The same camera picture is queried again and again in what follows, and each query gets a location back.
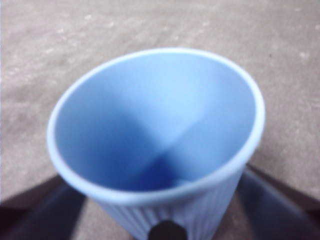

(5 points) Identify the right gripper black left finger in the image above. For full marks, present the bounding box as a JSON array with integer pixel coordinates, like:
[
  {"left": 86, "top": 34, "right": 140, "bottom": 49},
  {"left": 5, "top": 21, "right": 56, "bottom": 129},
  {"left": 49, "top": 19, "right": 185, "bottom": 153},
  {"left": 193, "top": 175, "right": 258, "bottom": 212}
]
[{"left": 0, "top": 174, "right": 89, "bottom": 240}]

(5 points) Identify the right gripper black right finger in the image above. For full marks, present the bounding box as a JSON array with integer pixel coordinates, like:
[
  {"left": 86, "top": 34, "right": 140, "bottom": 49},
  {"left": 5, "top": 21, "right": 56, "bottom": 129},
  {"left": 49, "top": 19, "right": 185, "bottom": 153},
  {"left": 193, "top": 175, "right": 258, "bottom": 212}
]
[{"left": 223, "top": 165, "right": 320, "bottom": 240}]

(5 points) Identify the blue ribbed plastic cup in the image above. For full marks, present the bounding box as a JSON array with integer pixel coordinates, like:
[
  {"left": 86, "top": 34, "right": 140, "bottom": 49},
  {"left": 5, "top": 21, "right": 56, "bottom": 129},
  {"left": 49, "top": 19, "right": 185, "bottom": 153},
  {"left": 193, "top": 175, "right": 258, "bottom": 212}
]
[{"left": 46, "top": 47, "right": 266, "bottom": 240}]

